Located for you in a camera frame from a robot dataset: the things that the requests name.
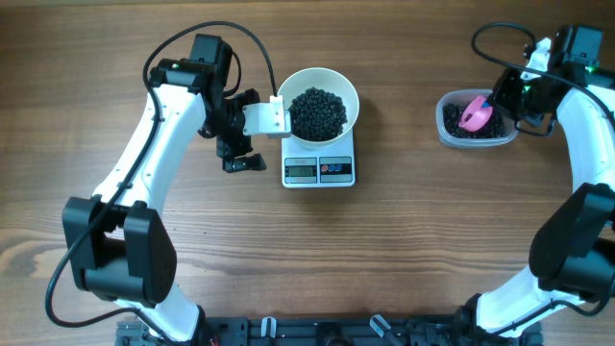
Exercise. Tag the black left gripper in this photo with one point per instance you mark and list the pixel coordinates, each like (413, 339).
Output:
(242, 145)

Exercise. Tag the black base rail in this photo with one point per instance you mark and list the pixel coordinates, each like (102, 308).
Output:
(430, 330)

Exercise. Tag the black beans in bowl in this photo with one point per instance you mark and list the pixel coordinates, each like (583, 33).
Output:
(317, 115)

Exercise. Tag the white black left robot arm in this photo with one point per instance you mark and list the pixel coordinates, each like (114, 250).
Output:
(117, 246)

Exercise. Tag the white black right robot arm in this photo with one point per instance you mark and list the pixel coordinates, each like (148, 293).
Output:
(570, 265)

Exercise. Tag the white bowl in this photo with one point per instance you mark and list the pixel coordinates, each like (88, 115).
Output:
(329, 80)

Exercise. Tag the clear container of black beans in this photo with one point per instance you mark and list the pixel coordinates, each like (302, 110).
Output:
(497, 131)

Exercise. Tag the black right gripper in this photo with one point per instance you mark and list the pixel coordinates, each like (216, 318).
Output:
(500, 97)

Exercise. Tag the white digital kitchen scale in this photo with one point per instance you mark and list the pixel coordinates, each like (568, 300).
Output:
(332, 165)

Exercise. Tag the pink scoop blue handle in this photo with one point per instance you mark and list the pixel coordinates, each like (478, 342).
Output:
(476, 115)

